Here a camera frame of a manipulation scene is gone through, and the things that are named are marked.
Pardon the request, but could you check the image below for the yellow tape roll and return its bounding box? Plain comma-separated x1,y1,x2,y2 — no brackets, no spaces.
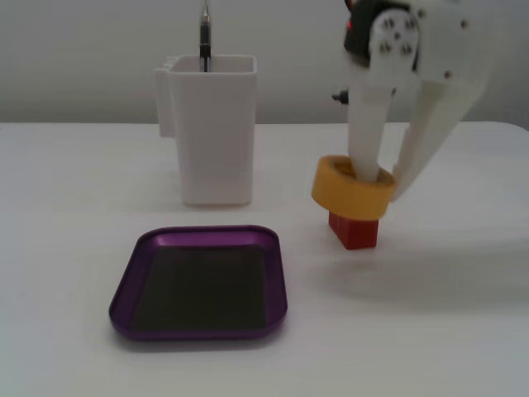
310,155,397,219

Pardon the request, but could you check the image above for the white plastic pen holder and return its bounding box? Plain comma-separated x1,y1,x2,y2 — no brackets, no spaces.
153,54,259,208

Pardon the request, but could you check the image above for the black tray liner mat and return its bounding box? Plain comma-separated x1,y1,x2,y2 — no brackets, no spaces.
132,245,267,332

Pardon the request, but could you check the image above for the black and silver pen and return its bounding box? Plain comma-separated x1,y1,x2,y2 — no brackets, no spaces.
198,0,212,74

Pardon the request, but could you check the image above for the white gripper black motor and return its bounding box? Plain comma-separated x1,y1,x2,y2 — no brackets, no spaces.
331,0,504,203

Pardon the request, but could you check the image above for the red rectangular block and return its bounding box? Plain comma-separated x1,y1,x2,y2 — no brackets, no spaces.
328,210,380,251

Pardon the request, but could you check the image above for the purple metal tray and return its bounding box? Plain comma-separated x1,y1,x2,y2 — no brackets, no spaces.
108,224,289,343

